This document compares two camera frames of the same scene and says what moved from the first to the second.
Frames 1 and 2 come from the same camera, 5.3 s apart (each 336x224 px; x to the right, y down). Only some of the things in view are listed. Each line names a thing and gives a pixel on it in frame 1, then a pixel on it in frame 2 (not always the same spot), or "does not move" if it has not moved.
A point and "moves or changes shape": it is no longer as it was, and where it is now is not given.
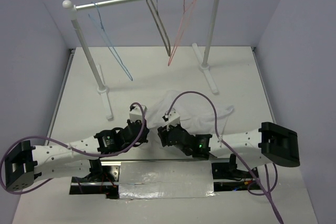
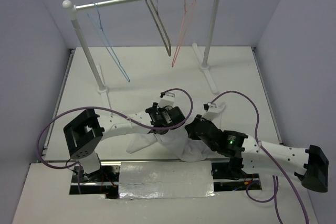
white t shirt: x=197 y=115 moves or changes shape
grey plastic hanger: x=169 y=53 does not move
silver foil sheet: x=140 y=180 does not move
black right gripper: x=163 y=132 -> x=189 y=128
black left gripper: x=144 y=138 -> x=156 y=105
